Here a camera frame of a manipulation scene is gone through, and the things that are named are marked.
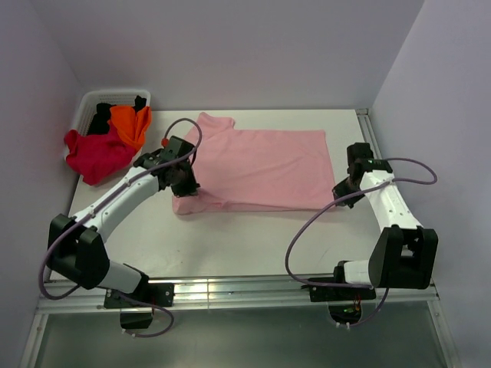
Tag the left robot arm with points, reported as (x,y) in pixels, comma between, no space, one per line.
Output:
(76,244)

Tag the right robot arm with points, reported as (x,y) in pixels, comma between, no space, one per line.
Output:
(404,254)

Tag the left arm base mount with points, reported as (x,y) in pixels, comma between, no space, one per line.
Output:
(139,310)

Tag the black t-shirt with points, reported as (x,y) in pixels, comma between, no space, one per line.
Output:
(99,124)

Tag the aluminium front rail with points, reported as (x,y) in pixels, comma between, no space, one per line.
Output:
(198,294)

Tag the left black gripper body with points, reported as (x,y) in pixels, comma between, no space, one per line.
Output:
(185,172)

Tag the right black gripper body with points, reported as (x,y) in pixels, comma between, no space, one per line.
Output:
(347,182)

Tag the aluminium rail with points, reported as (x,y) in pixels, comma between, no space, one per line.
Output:
(386,201)
(198,294)

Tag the pink t-shirt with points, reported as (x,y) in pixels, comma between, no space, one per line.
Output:
(257,170)

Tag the white plastic basket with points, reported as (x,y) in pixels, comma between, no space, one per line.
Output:
(87,108)

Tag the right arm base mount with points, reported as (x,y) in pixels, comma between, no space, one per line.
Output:
(350,309)

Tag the red t-shirt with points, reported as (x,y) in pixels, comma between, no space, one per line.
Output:
(96,157)

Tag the orange t-shirt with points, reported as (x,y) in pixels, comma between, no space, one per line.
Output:
(131,125)

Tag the aluminium right rail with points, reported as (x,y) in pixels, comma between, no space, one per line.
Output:
(386,201)

